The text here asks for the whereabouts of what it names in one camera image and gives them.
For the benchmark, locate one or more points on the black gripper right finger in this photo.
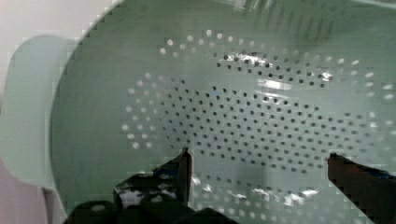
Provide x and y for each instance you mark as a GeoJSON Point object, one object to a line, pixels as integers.
{"type": "Point", "coordinates": [372, 190]}

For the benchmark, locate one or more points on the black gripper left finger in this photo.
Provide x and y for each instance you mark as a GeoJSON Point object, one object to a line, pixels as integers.
{"type": "Point", "coordinates": [172, 178]}

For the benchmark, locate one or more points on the green strainer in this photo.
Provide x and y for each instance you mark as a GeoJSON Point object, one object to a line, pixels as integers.
{"type": "Point", "coordinates": [260, 92]}

